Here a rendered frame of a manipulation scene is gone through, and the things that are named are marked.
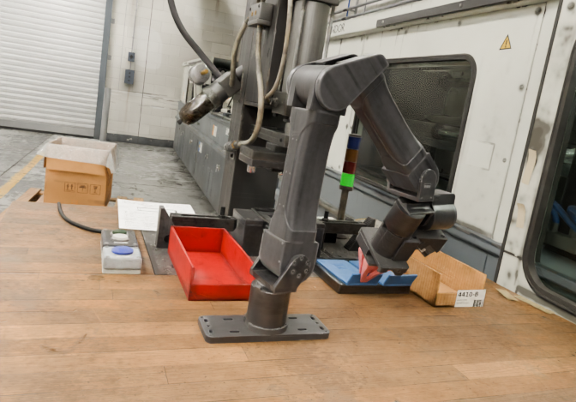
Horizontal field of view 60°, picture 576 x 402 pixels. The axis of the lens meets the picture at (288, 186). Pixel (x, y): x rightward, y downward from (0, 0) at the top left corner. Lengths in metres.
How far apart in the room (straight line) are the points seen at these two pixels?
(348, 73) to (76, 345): 0.52
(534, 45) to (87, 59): 9.29
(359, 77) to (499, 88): 0.87
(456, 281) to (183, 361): 0.68
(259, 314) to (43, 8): 9.80
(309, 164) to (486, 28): 1.04
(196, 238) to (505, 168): 0.85
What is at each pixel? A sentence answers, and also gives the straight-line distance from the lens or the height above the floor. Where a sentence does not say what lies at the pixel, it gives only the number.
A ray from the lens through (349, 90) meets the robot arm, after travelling 0.72.
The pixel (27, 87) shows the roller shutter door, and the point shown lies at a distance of 10.37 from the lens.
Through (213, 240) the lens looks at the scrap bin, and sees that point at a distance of 1.11.
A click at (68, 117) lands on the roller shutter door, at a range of 10.32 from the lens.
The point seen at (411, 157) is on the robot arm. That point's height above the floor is 1.20.
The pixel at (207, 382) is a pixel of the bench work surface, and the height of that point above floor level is 0.90.
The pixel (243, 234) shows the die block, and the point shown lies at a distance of 1.12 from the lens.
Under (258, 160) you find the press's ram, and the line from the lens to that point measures 1.09.
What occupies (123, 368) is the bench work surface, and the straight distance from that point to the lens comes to 0.69.
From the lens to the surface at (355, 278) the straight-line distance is 1.00.
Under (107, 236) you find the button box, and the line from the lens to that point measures 1.09.
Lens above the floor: 1.25
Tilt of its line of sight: 9 degrees down
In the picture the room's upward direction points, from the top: 9 degrees clockwise
